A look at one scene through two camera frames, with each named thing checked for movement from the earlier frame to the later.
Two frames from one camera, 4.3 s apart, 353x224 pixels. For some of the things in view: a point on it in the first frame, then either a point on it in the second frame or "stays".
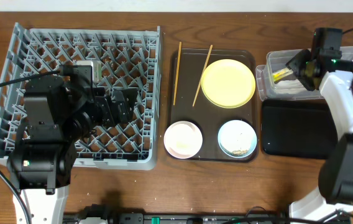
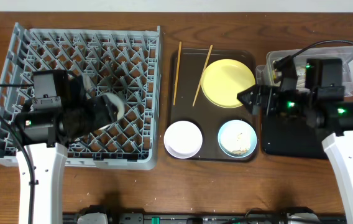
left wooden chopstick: [177, 71] stays
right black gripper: [294, 63] → [261, 92]
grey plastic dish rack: [129, 58] stays
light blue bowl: [237, 139] stays
